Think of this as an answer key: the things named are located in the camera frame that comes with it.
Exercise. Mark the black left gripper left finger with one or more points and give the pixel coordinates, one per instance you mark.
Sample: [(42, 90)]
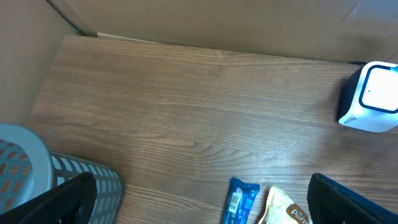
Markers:
[(72, 202)]

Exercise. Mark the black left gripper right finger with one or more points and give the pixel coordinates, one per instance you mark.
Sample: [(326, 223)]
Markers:
[(331, 202)]

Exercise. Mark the beige brown snack bag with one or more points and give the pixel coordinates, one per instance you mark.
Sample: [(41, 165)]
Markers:
[(281, 209)]

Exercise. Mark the blue snack bar wrapper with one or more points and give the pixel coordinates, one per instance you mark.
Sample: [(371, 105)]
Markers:
[(240, 201)]

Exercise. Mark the white barcode scanner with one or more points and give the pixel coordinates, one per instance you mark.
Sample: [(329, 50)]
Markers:
[(369, 98)]

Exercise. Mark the grey plastic mesh basket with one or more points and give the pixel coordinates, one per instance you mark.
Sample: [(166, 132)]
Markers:
[(29, 169)]

